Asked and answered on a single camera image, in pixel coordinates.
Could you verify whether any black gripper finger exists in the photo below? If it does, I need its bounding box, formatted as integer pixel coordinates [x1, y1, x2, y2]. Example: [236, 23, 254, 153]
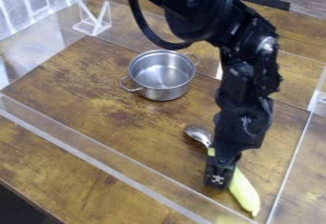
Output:
[203, 163, 235, 190]

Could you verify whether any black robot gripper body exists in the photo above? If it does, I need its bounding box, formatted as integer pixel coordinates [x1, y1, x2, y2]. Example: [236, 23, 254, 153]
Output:
[207, 97, 274, 168]

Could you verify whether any green handled metal spoon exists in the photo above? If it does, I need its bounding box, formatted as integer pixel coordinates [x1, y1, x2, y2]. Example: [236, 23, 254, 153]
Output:
[183, 125, 260, 217]

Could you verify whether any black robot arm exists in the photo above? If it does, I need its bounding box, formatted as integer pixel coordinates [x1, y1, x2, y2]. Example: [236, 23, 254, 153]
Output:
[127, 0, 283, 190]

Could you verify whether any small steel pot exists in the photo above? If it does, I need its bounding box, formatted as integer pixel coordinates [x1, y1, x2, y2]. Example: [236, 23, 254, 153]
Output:
[120, 50, 202, 101]

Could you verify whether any black bar on table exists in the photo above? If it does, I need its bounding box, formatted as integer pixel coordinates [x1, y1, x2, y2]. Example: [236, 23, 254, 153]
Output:
[243, 0, 290, 10]

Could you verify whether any clear acrylic enclosure panel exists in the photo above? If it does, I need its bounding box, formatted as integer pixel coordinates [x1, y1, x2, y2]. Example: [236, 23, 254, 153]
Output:
[0, 93, 258, 224]

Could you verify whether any clear acrylic bracket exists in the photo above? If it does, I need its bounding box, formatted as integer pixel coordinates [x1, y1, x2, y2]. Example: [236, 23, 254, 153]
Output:
[72, 1, 112, 36]

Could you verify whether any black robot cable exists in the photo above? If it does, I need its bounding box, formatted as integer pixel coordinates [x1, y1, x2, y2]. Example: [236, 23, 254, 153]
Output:
[125, 0, 196, 51]

